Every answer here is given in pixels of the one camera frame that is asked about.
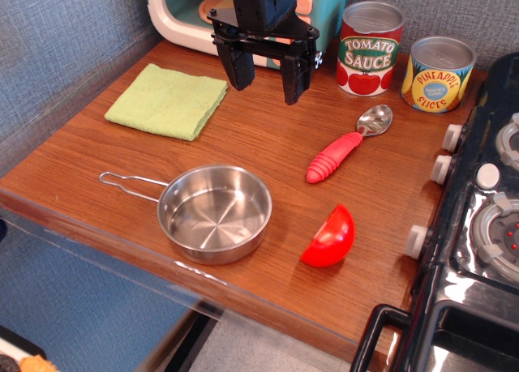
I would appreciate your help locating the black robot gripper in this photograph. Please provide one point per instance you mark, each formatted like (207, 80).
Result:
(269, 29)

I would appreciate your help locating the stainless steel pot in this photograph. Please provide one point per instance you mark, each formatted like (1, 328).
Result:
(213, 214)

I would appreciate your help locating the green folded towel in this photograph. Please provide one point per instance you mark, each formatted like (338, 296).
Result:
(168, 103)

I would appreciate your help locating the toy microwave teal white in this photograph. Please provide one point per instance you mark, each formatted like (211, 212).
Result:
(185, 22)

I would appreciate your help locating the tomato sauce can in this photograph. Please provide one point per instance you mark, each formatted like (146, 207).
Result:
(368, 47)

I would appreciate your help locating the pineapple slices can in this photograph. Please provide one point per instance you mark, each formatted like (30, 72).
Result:
(437, 73)

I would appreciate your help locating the red plastic tomato half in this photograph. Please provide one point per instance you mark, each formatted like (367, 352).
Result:
(333, 240)

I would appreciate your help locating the white stove knob upper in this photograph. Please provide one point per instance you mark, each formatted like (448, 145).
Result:
(452, 137)

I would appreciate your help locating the white stove knob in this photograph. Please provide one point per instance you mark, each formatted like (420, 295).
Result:
(452, 137)
(440, 169)
(415, 241)

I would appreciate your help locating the white stove knob middle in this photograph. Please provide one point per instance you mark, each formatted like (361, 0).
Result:
(440, 169)

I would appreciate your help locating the white stove knob lower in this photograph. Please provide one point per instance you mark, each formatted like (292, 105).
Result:
(415, 241)

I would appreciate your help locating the white round stove button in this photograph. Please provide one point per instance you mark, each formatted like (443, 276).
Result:
(487, 176)

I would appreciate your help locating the grey stove burner rear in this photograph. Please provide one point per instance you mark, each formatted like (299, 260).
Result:
(503, 143)

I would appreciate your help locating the grey stove burner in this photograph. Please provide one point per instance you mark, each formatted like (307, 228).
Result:
(494, 232)
(503, 143)

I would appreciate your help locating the grey stove burner front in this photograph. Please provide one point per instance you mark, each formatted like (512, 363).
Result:
(494, 232)

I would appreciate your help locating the black toy stove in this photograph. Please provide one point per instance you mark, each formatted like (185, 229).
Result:
(464, 314)

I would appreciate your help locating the orange plush toy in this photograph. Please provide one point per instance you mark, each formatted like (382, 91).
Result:
(27, 364)

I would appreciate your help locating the spoon with red handle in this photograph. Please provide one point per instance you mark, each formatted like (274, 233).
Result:
(375, 121)

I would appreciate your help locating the black oven door handle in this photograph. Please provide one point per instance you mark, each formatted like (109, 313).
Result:
(383, 315)

